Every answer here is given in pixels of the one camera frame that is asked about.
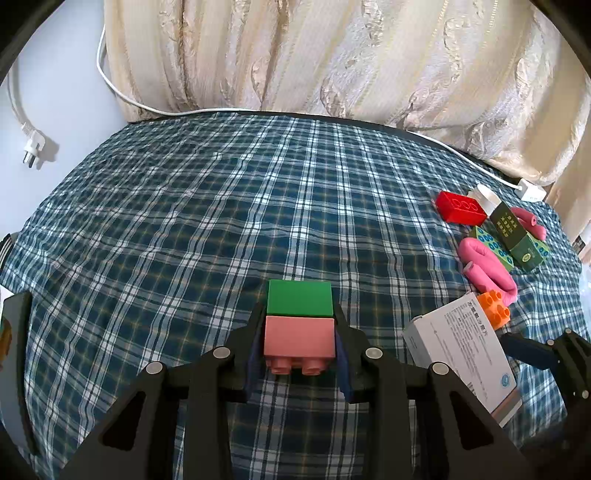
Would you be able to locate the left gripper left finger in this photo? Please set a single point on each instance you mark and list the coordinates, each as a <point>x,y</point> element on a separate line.
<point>135,438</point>

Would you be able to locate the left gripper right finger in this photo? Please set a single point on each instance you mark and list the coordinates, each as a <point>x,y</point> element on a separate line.
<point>424,423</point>

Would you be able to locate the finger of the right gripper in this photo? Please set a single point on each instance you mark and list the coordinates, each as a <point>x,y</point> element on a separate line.
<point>531,352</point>

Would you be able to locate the orange building block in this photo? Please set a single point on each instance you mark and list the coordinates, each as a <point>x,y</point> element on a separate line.
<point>493,306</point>

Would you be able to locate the white medicine box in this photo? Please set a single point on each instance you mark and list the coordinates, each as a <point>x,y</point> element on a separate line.
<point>460,335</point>

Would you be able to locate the pink foam roller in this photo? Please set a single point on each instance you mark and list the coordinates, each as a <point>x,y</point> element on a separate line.
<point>485,271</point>
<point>530,222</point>

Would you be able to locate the dark green tea box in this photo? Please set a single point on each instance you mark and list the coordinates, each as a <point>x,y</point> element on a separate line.
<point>516,239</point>

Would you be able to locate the green and pink block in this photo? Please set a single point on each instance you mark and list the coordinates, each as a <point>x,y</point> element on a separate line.
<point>299,331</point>

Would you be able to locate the green dotted block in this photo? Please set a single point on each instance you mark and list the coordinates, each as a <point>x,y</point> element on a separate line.
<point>495,246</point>
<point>541,247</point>

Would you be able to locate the white plastic jar lid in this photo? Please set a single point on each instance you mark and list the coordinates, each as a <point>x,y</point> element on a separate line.
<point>486,198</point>

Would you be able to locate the red building block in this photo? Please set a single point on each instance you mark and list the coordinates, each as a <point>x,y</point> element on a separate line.
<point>459,209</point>

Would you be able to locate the blue plaid tablecloth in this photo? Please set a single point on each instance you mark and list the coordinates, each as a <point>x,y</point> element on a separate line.
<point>161,241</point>

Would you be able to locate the white power strip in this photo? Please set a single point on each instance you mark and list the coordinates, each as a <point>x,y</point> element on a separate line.
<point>529,192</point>

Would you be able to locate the cream patterned curtain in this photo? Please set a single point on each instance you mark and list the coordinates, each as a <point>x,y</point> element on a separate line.
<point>495,79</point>

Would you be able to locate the white wall plug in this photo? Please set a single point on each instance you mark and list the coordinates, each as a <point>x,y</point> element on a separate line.
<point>35,140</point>

